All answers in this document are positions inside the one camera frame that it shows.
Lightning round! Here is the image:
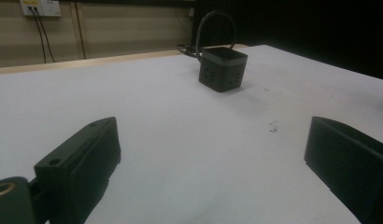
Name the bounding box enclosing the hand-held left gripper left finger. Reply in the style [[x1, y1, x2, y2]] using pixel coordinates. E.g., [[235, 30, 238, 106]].
[[34, 116, 122, 224]]

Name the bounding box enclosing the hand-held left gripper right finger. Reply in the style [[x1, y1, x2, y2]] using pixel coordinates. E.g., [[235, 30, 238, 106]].
[[304, 116, 383, 224]]

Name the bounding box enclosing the black cube power socket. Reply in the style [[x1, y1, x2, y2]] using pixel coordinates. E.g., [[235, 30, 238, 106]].
[[198, 46, 248, 93]]

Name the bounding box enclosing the black wall cable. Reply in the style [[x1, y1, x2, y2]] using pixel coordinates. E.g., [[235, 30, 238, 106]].
[[33, 7, 56, 63], [28, 7, 48, 64]]

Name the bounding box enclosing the thin dark wall cable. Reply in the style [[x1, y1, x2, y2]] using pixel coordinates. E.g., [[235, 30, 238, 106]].
[[74, 1, 87, 60]]

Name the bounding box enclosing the white wall outlet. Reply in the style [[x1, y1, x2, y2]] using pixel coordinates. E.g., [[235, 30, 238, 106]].
[[19, 0, 63, 18]]

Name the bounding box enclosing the black power socket cable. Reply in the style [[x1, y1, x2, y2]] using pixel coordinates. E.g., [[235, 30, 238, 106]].
[[176, 9, 237, 63]]

